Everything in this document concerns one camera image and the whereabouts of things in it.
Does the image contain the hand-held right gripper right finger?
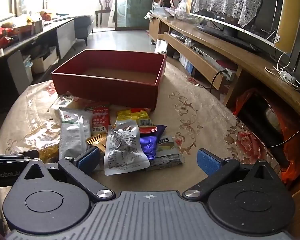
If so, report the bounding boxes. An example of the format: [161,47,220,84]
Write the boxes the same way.
[182,149,286,202]

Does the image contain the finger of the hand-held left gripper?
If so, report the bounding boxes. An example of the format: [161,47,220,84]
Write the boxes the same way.
[0,154,25,161]
[10,149,39,159]

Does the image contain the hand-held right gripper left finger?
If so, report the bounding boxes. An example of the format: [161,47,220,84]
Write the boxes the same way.
[12,147,116,203]

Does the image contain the clear golden snack packet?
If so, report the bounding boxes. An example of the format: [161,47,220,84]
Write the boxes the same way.
[25,121,62,163]

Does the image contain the small gold snack packet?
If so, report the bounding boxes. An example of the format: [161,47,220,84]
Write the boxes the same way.
[86,133,108,153]

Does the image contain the grey wafer packet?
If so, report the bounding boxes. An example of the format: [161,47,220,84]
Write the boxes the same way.
[145,135,186,172]

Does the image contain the red and white snack packet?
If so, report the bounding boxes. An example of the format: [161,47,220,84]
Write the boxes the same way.
[84,102,110,138]

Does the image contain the clear bread packet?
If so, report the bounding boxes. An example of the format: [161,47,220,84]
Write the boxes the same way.
[47,94,90,120]

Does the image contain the purple snack packet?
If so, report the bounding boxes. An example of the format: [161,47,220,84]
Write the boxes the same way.
[139,125,167,161]

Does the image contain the yellow and red snack packet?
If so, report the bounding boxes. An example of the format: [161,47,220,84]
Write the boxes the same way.
[116,108,157,133]

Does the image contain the red cardboard box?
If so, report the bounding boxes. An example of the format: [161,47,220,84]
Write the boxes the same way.
[51,49,167,111]

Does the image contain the white and green snack packet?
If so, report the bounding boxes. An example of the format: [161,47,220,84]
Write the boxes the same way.
[59,109,93,160]

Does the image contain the white crumpled snack packet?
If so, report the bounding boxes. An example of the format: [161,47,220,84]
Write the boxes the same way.
[104,120,150,177]

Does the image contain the orange plastic bag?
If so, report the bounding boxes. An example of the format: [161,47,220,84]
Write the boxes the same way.
[231,89,300,188]

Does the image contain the white storage box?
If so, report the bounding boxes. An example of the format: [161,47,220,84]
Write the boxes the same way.
[22,55,34,83]

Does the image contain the open cardboard box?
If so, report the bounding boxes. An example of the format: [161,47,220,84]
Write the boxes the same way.
[31,46,59,74]

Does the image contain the blue and white box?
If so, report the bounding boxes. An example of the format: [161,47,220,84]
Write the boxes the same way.
[179,54,194,75]

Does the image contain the long white device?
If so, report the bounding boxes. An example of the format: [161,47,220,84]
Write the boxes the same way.
[190,42,239,80]

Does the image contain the wooden television cabinet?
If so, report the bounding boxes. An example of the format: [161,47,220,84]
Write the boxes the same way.
[149,14,300,128]

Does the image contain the white power strip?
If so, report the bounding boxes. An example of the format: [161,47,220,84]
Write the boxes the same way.
[277,70,297,83]

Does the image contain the dark long sideboard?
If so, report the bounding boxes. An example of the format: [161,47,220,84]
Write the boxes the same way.
[0,17,77,115]

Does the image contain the red snack bags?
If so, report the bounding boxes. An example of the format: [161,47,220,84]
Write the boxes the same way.
[0,26,18,53]

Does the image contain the white plastic bag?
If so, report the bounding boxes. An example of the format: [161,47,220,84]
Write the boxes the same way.
[154,39,168,55]

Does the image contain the small grey box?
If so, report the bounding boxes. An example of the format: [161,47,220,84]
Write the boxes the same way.
[32,19,44,35]

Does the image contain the black television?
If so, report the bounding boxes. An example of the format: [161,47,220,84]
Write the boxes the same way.
[189,0,287,53]

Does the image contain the grey sofa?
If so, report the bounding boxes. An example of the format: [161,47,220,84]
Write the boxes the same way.
[74,15,95,46]

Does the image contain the dark wooden chair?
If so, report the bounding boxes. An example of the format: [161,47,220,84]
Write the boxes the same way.
[95,0,117,28]

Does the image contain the clear plastic bags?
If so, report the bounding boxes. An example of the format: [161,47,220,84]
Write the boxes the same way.
[174,0,191,21]

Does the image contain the glass sliding door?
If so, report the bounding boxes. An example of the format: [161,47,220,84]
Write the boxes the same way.
[115,0,157,29]

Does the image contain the black cable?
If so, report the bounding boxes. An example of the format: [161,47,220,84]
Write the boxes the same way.
[209,69,227,93]

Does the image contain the white cable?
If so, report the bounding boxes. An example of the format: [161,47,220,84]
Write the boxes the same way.
[265,52,300,90]

